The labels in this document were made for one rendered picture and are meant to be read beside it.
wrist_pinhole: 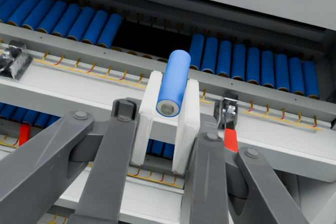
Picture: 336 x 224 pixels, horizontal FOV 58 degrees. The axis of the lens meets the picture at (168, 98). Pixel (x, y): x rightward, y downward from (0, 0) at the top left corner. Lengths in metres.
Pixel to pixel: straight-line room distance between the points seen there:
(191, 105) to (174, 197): 0.36
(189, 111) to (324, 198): 0.34
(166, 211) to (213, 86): 0.22
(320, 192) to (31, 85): 0.40
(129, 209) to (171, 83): 0.32
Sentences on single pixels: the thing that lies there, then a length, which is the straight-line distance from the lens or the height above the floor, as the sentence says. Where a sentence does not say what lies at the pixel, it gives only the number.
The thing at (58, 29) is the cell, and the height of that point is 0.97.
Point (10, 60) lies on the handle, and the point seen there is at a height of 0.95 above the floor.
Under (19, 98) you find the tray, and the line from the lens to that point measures 0.42.
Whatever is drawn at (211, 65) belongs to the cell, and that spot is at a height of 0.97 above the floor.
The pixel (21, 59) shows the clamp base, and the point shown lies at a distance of 0.41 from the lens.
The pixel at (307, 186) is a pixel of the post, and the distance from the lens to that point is 0.51.
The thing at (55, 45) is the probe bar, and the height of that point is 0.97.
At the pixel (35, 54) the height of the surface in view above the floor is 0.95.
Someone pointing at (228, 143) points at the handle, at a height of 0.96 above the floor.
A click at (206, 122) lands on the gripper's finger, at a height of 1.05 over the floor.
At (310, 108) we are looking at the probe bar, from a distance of 0.41.
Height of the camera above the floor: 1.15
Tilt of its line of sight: 33 degrees down
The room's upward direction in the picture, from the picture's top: 14 degrees clockwise
